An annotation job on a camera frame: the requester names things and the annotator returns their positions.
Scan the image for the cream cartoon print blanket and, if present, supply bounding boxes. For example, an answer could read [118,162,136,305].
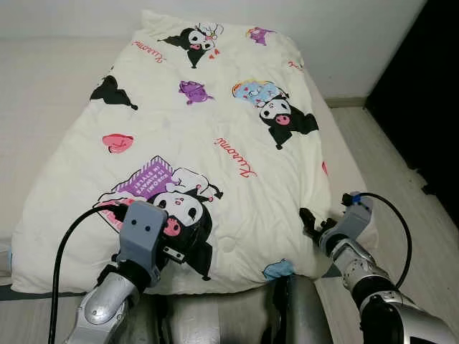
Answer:
[10,9,339,295]

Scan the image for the black wardrobe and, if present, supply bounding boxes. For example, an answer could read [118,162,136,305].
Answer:
[365,0,459,224]

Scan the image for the beige sheeted mattress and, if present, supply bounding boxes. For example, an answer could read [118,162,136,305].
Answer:
[0,34,379,289]

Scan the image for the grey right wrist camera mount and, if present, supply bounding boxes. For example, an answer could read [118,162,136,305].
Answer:
[337,196,374,242]

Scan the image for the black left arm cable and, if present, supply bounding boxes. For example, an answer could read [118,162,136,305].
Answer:
[48,204,131,344]

